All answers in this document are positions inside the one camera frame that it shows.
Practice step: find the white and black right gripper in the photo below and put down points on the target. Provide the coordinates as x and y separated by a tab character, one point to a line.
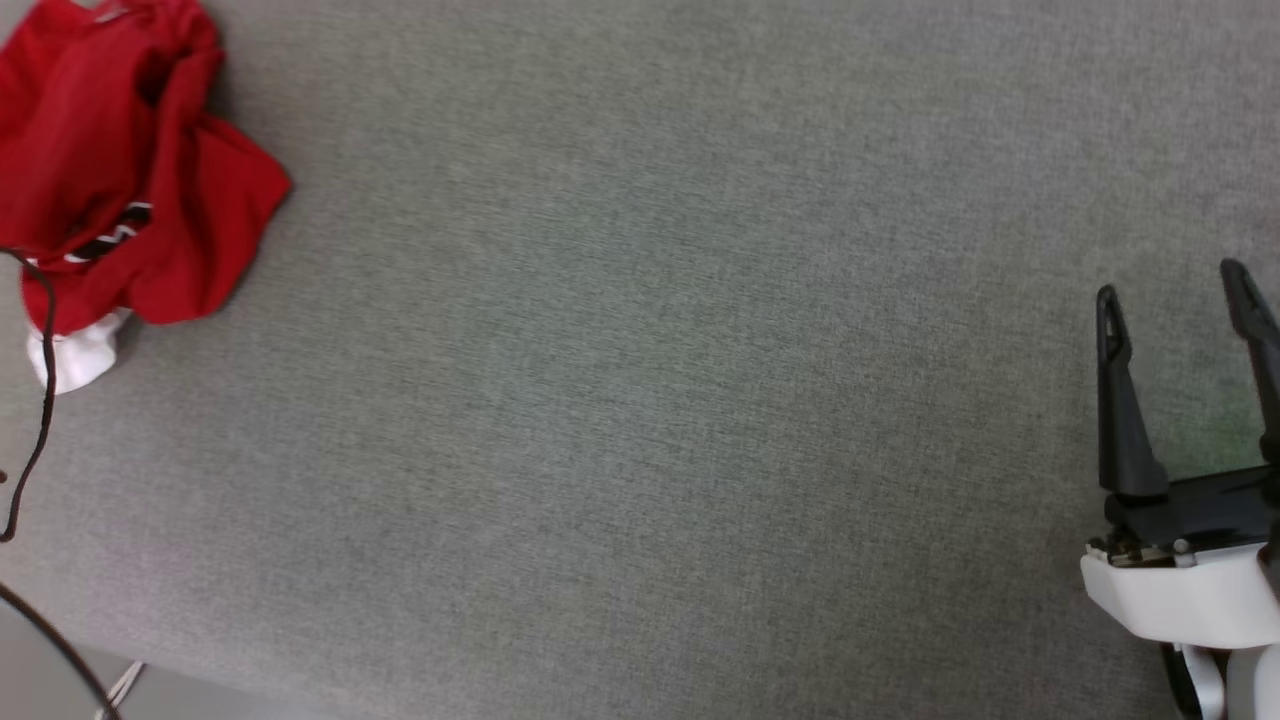
1190	590

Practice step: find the red and white jersey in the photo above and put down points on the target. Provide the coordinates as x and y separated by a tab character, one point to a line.
110	130

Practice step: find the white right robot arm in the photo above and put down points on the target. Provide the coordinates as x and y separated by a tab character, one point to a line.
1250	690

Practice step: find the grey fabric sofa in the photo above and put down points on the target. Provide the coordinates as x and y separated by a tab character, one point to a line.
640	350

